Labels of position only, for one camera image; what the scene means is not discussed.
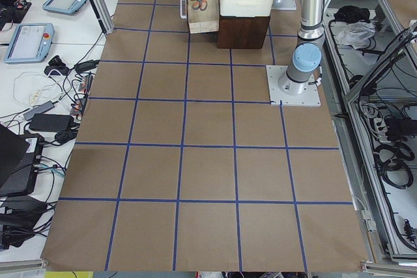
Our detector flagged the orange grey handled scissors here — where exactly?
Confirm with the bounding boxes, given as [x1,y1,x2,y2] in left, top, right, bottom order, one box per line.
[192,0,208,11]

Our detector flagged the wooden top drawer white handle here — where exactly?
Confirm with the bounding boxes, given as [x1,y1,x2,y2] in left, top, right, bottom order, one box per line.
[180,0,220,34]

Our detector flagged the dark wooden drawer cabinet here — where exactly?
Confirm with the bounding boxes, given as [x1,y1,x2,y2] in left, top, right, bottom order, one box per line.
[218,16,270,49]

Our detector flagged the blue teach pendant far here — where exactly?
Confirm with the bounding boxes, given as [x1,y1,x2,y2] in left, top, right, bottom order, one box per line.
[42,0,87,15]

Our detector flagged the blue teach pendant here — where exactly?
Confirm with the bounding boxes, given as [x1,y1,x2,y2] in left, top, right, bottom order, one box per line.
[42,0,87,15]
[4,23,55,64]

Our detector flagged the black cloth bundle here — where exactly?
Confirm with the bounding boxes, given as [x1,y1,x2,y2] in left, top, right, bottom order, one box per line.
[334,5,370,23]

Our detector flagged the white crumpled cloth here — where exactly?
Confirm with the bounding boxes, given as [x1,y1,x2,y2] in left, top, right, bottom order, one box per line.
[335,21,375,49]

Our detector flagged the blue teach pendant near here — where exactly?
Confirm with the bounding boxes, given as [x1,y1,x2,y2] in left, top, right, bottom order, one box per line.
[4,23,55,64]

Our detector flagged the grey usb hub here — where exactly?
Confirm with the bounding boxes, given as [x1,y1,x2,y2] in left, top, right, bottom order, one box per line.
[23,100,55,121]

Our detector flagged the black power adapter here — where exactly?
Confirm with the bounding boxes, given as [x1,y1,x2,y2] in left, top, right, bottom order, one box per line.
[29,113,74,132]

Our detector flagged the black laptop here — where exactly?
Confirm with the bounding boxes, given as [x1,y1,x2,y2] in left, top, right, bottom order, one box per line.
[1,126,44,197]

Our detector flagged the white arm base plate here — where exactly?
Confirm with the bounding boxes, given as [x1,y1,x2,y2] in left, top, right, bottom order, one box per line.
[266,65,321,107]

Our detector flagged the aluminium side rack frame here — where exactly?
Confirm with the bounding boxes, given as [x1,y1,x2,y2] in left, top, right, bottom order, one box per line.
[323,0,416,267]

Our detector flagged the white coiled cable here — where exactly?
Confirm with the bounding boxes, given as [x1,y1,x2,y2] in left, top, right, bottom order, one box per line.
[13,72,63,107]

